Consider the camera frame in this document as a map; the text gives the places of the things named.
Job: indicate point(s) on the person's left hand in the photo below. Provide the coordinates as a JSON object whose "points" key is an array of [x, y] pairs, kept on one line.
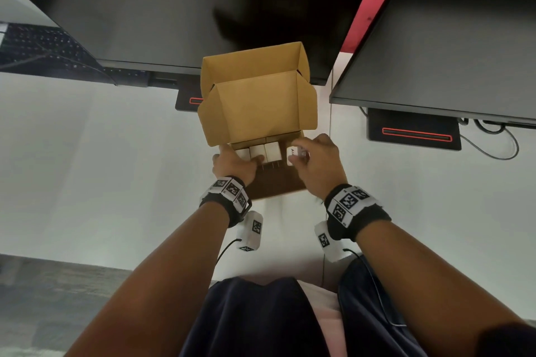
{"points": [[234, 166]]}

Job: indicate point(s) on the person's right hand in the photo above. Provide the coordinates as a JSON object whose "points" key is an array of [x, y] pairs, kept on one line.
{"points": [[322, 166]]}

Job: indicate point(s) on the person's right thumb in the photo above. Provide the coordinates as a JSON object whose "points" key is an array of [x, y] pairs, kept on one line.
{"points": [[298, 161]]}

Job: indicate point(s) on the person's left thumb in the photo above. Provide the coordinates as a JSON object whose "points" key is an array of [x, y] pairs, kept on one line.
{"points": [[256, 161]]}

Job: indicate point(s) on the small white box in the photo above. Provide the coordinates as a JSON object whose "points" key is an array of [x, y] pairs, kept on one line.
{"points": [[257, 151], [243, 154], [294, 151], [273, 151]]}

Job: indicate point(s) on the brown cardboard box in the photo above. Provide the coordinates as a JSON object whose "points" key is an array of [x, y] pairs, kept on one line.
{"points": [[255, 105]]}

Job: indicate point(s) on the person's right forearm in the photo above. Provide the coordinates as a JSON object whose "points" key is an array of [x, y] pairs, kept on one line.
{"points": [[427, 289]]}

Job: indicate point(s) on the person's left forearm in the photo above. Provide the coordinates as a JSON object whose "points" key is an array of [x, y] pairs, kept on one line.
{"points": [[167, 285]]}

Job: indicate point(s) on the black left wristband with markers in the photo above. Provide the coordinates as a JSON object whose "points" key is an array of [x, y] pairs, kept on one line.
{"points": [[228, 197]]}

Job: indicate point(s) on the black wristband with markers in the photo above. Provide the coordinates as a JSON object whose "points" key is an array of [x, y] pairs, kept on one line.
{"points": [[351, 210], [228, 197]]}

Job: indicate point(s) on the black right wristband with markers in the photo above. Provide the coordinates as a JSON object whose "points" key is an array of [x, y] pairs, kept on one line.
{"points": [[351, 210]]}

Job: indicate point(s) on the black monitor stand red stripe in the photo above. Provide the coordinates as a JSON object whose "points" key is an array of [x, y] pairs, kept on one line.
{"points": [[414, 131], [186, 97]]}

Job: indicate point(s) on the dark navy shorts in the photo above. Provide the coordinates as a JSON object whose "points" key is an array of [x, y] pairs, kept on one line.
{"points": [[255, 319]]}

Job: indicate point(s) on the red panel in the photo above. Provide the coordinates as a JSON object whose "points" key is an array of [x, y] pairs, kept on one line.
{"points": [[372, 5]]}

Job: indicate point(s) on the large black monitor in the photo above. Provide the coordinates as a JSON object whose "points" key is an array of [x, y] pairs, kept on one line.
{"points": [[167, 5]]}

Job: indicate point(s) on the black keyboard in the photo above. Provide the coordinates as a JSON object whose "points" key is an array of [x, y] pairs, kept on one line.
{"points": [[46, 51]]}

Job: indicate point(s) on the black sleeve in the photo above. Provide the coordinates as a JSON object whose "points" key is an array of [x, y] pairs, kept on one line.
{"points": [[509, 342]]}

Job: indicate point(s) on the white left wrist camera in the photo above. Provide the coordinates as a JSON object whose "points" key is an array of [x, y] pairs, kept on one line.
{"points": [[250, 231]]}

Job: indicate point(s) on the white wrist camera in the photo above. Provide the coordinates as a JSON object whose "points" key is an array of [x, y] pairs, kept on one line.
{"points": [[250, 231], [326, 243]]}

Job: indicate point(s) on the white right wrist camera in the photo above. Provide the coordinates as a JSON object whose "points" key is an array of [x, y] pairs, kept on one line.
{"points": [[326, 243]]}

